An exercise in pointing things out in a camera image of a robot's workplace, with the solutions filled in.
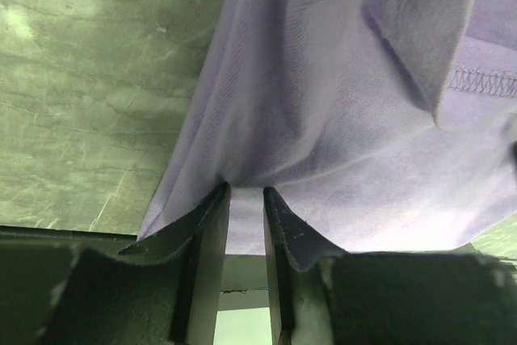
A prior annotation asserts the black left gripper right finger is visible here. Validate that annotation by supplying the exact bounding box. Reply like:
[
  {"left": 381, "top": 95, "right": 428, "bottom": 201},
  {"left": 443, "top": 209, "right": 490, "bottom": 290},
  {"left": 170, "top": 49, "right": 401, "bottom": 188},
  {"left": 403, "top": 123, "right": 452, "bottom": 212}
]
[{"left": 263, "top": 187, "right": 516, "bottom": 344}]

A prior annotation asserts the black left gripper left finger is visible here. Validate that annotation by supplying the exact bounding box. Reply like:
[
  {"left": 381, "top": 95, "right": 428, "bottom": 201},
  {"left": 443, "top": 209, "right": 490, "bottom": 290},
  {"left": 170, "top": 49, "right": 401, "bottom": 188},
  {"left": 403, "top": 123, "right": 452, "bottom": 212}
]
[{"left": 38, "top": 183, "right": 230, "bottom": 344}]

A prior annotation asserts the purple t shirt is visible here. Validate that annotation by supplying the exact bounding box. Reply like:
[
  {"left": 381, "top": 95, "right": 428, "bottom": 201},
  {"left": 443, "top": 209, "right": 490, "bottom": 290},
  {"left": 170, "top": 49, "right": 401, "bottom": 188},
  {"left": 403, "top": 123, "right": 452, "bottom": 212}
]
[{"left": 139, "top": 0, "right": 516, "bottom": 254}]

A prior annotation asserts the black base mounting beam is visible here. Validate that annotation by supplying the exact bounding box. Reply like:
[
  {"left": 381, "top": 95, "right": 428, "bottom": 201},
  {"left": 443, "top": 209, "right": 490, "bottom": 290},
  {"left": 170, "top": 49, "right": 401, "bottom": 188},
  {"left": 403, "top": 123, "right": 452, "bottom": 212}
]
[{"left": 1, "top": 226, "right": 136, "bottom": 344}]

